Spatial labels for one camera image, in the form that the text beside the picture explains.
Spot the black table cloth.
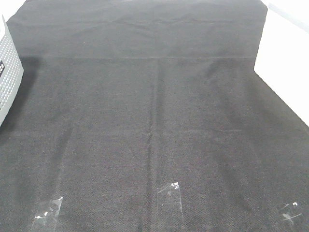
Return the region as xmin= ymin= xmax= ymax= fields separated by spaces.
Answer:
xmin=0 ymin=0 xmax=309 ymax=232

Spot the clear tape strip middle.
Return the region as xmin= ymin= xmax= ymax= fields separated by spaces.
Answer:
xmin=156 ymin=182 xmax=183 ymax=232

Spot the clear tape strip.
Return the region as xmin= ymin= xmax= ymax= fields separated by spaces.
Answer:
xmin=30 ymin=197 xmax=63 ymax=232
xmin=276 ymin=202 xmax=304 ymax=226
xmin=156 ymin=182 xmax=183 ymax=232

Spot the white box on right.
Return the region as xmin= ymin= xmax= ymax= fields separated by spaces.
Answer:
xmin=254 ymin=0 xmax=309 ymax=124

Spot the clear tape strip left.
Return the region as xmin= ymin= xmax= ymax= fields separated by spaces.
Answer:
xmin=30 ymin=197 xmax=63 ymax=232

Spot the grey perforated basket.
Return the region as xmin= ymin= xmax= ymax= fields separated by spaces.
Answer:
xmin=0 ymin=15 xmax=24 ymax=123

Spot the clear tape strip right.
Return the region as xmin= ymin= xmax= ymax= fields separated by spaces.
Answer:
xmin=276 ymin=202 xmax=304 ymax=226

